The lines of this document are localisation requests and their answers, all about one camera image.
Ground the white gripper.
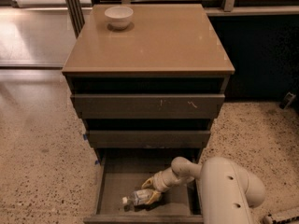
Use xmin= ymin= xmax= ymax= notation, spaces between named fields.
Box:
xmin=141 ymin=171 xmax=169 ymax=205

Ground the clear blue-labelled plastic bottle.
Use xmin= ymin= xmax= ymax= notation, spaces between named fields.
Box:
xmin=122 ymin=189 xmax=154 ymax=206

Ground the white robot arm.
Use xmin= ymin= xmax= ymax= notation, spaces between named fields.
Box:
xmin=142 ymin=157 xmax=265 ymax=224

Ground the open bottom drawer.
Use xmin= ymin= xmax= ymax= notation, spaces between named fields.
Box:
xmin=83 ymin=153 xmax=204 ymax=224

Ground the middle drawer front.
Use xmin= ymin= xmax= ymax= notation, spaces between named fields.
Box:
xmin=86 ymin=131 xmax=211 ymax=148

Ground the top drawer front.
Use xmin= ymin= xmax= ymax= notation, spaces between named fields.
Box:
xmin=71 ymin=94 xmax=224 ymax=119

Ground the brown drawer cabinet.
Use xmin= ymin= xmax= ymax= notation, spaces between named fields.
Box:
xmin=62 ymin=4 xmax=235 ymax=224

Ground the white ceramic bowl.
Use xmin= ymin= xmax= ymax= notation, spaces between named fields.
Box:
xmin=105 ymin=6 xmax=134 ymax=30

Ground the small grey floor bracket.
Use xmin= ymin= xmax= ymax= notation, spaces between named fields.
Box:
xmin=279 ymin=92 xmax=296 ymax=109

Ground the metal window frame post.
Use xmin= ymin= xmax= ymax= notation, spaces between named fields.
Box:
xmin=65 ymin=0 xmax=85 ymax=37

